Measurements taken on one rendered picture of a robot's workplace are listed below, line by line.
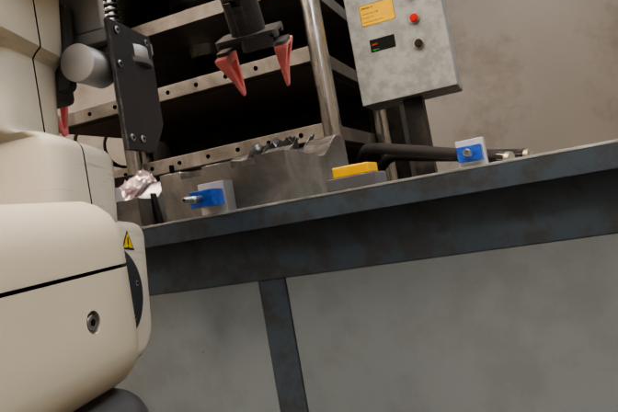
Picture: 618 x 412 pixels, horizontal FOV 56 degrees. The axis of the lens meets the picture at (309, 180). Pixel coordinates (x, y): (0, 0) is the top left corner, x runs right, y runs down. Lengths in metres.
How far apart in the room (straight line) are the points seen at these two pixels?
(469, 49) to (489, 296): 3.27
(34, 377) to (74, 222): 0.09
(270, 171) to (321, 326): 0.28
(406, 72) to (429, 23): 0.16
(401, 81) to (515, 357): 1.10
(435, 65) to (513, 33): 2.32
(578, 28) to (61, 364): 4.02
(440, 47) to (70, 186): 1.40
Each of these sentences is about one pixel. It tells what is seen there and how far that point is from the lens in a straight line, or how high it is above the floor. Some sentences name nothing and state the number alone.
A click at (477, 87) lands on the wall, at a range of 4.07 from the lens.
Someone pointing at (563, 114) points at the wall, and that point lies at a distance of 4.10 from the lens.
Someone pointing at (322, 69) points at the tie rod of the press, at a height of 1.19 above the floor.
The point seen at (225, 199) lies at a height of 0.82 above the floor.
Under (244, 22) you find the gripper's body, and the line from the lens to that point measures 0.95.
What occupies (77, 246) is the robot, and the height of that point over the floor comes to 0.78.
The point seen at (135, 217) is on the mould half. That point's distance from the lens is 1.13.
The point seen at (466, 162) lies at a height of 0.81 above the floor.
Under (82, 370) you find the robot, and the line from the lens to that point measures 0.36.
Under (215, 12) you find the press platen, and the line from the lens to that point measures 2.11.
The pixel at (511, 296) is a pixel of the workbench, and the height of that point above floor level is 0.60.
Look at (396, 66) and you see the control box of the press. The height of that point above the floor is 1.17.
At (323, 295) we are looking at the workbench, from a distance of 0.99.
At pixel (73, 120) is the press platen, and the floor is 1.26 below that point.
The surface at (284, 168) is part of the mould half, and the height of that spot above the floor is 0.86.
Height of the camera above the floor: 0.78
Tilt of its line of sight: 3 degrees up
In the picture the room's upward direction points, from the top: 10 degrees counter-clockwise
